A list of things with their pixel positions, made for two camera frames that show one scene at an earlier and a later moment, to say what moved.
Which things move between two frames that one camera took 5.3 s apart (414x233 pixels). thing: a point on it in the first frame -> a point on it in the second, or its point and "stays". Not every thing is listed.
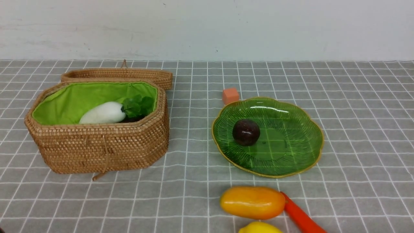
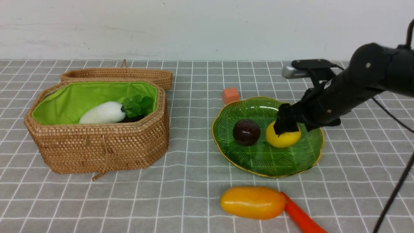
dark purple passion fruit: [246, 132] stays
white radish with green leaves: [114, 112] stays
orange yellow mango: [252, 203] stays
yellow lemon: [259, 227] -> [285, 139]
